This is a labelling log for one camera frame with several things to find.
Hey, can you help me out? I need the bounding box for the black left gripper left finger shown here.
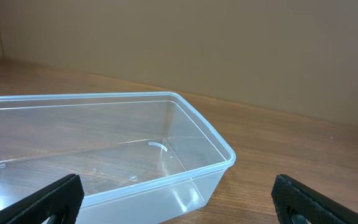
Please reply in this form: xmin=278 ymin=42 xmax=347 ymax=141
xmin=0 ymin=174 xmax=85 ymax=224

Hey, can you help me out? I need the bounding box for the clear plastic container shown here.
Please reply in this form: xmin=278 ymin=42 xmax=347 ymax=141
xmin=0 ymin=91 xmax=236 ymax=223

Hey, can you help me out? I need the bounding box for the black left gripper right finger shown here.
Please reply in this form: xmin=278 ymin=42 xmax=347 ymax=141
xmin=271 ymin=174 xmax=358 ymax=224

